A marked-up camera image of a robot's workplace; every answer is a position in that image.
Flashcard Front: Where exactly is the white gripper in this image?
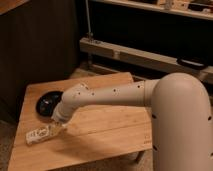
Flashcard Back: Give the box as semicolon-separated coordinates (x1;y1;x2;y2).
50;103;73;135

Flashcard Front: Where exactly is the white plastic bottle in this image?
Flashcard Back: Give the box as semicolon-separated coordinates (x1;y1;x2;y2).
26;124;67;145

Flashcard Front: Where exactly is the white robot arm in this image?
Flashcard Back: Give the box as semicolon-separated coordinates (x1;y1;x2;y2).
52;73;213;171

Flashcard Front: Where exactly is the black ceramic bowl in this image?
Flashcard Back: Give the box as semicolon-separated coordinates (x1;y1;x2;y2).
36;91;63;117

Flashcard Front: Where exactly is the wooden table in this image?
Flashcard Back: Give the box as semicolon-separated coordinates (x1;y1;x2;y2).
8;73;152;171

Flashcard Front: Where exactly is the metal vertical pole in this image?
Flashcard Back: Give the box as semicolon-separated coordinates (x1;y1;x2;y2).
85;0;93;41

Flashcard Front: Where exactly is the wooden shelf with items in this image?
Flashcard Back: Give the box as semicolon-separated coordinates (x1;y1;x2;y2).
92;0;213;21

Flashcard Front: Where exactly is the wooden beam rail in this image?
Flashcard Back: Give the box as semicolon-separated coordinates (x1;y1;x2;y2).
79;37;213;84

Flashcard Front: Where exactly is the black handle on rail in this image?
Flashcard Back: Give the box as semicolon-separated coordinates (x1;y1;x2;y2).
176;58;208;70

